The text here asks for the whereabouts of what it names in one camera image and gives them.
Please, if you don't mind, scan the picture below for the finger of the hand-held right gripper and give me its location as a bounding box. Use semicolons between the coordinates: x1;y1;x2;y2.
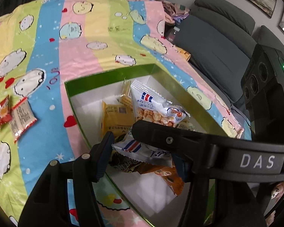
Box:
131;120;228;178

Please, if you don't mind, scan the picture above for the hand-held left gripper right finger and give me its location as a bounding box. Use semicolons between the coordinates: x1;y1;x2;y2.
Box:
172;154;268;227

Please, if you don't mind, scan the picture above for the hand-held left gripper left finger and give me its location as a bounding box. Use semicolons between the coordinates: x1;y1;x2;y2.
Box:
18;131;115;227

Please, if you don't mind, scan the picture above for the orange snack packet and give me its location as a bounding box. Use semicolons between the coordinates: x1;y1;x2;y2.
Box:
137;164;185;197

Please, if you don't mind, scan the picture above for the small white blue snack packet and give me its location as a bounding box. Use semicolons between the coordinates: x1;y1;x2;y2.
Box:
112;132;173;167

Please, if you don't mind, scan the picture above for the large white blue snack packet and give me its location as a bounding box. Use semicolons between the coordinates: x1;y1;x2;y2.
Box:
130;79;191;128

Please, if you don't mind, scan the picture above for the green box with white inside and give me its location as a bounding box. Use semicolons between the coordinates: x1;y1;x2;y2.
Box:
64;63;228;226

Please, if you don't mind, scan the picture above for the dark patterned snack packet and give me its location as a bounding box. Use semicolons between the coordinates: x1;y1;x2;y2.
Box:
108;152;142;173

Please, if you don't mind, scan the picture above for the pale yellow snack packet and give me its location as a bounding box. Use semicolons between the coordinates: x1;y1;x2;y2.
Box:
119;80;135;107

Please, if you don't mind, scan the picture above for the grey sofa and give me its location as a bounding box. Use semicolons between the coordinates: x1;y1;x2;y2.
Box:
174;0;275;109

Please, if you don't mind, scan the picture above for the orange printed box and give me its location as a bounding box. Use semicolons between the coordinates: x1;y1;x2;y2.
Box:
176;47;192;62

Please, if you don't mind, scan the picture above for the clear red-edged snack packet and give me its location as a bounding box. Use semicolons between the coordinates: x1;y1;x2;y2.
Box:
8;97;37;145

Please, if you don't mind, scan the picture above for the clear plastic bottle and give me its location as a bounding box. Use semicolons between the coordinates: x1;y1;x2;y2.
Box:
168;27;181;42

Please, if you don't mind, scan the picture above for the red snack packet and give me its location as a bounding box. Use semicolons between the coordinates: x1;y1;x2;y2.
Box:
0;95;12;133

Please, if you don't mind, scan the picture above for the pastel cartoon printed blanket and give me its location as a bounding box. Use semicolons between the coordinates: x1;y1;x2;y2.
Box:
0;0;252;227

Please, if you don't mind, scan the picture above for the pile of pastel clothes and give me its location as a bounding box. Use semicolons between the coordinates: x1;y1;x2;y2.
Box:
128;0;191;26

